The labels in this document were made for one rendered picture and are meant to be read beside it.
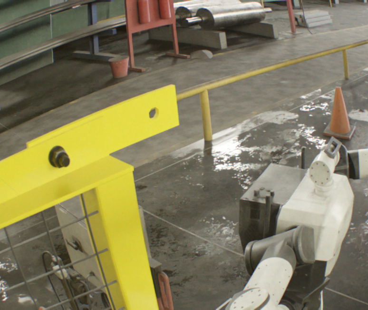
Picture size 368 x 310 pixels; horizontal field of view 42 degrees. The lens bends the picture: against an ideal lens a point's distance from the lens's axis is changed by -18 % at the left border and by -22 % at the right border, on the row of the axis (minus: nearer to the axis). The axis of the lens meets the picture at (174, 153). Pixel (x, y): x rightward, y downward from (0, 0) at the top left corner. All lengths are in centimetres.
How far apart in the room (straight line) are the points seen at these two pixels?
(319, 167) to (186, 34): 835
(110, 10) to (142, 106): 1056
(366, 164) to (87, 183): 107
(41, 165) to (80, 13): 1023
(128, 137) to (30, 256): 327
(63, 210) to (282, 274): 145
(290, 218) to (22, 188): 81
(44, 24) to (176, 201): 605
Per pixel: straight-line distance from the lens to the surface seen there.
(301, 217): 127
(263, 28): 1018
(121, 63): 769
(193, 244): 379
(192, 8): 955
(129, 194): 60
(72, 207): 237
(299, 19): 1183
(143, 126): 66
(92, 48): 943
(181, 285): 338
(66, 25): 1065
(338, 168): 148
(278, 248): 113
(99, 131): 62
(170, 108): 68
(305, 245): 117
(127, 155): 523
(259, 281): 104
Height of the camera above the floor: 205
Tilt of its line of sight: 23 degrees down
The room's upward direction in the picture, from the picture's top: 6 degrees counter-clockwise
